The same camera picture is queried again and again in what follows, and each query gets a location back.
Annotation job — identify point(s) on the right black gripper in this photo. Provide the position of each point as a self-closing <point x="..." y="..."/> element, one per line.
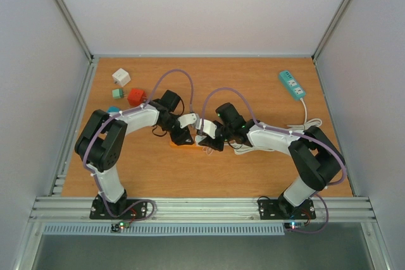
<point x="209" y="141"/>

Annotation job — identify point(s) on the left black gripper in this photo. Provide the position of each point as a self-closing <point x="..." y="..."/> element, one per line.
<point x="179" y="140"/>

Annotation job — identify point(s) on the white usb charger plug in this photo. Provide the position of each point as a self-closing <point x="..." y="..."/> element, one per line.
<point x="198" y="139"/>

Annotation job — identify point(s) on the red cube plug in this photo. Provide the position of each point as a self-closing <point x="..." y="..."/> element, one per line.
<point x="136" y="97"/>

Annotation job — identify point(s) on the blue cube plug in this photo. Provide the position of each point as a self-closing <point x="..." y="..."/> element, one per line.
<point x="113" y="109"/>

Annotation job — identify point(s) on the green usb charger plug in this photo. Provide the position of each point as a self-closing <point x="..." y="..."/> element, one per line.
<point x="118" y="93"/>

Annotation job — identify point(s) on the white cube adapter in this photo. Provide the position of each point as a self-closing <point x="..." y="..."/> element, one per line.
<point x="121" y="77"/>

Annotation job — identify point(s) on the teal power strip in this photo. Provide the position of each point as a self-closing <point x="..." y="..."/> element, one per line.
<point x="291" y="84"/>

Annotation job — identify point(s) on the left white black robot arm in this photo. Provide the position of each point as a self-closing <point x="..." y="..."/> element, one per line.
<point x="100" y="145"/>

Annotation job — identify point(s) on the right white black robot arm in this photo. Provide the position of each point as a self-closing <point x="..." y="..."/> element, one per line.
<point x="316" y="159"/>

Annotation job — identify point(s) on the right small circuit board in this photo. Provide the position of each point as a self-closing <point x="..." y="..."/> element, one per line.
<point x="294" y="225"/>

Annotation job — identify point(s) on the small circuit board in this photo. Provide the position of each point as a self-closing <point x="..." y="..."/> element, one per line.
<point x="294" y="225"/>
<point x="119" y="227"/>

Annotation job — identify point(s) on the left small circuit board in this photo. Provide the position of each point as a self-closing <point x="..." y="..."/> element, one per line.
<point x="119" y="227"/>

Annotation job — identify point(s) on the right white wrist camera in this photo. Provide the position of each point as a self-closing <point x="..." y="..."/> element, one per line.
<point x="206" y="127"/>

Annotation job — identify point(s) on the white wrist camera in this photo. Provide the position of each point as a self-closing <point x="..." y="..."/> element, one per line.
<point x="191" y="119"/>
<point x="206" y="127"/>

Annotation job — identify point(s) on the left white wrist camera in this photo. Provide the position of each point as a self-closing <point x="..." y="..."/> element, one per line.
<point x="191" y="119"/>

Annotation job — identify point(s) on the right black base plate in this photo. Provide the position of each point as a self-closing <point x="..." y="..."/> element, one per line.
<point x="269" y="210"/>

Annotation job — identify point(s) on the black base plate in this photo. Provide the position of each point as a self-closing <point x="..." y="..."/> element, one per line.
<point x="269" y="210"/>
<point x="124" y="209"/>

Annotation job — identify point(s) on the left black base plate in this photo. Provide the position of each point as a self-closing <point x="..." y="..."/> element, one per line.
<point x="124" y="209"/>

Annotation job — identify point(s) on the front aluminium rail frame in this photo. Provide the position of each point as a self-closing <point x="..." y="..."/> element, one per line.
<point x="204" y="210"/>

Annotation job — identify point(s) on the grey slotted cable duct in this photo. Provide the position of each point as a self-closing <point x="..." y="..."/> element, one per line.
<point x="168" y="229"/>

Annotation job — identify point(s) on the left aluminium corner post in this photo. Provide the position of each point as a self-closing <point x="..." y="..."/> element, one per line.
<point x="74" y="28"/>

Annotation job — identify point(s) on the aluminium corner post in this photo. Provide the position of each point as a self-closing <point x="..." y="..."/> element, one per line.
<point x="331" y="28"/>
<point x="74" y="28"/>

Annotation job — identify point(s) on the right aluminium corner post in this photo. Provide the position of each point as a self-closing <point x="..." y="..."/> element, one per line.
<point x="331" y="28"/>

